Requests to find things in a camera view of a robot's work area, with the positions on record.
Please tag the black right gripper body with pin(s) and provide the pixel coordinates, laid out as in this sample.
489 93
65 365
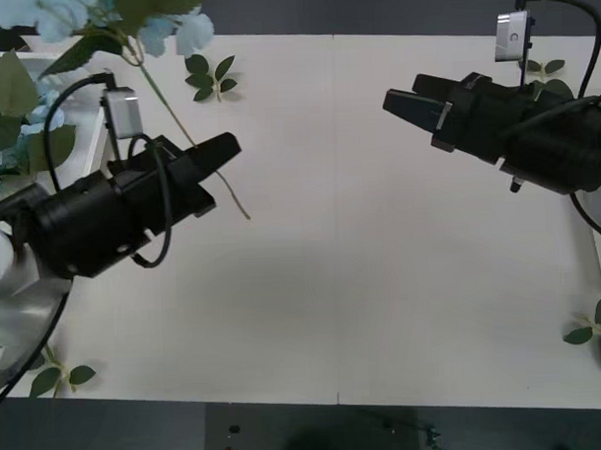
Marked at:
479 120

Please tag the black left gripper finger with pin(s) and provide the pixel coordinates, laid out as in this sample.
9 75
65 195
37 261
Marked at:
214 146
219 161

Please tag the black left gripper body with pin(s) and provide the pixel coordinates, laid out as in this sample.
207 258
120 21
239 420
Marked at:
166 190

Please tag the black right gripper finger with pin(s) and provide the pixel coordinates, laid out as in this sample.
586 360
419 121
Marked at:
415 110
436 87

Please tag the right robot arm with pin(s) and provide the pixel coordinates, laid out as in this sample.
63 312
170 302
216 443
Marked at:
564 146

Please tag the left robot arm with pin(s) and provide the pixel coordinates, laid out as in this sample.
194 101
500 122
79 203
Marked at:
78 228

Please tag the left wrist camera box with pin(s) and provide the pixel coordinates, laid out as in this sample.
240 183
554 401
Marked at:
124 112

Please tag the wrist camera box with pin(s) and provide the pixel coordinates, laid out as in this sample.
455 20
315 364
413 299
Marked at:
124 112
511 35

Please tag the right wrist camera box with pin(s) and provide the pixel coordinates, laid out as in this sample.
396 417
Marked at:
511 35

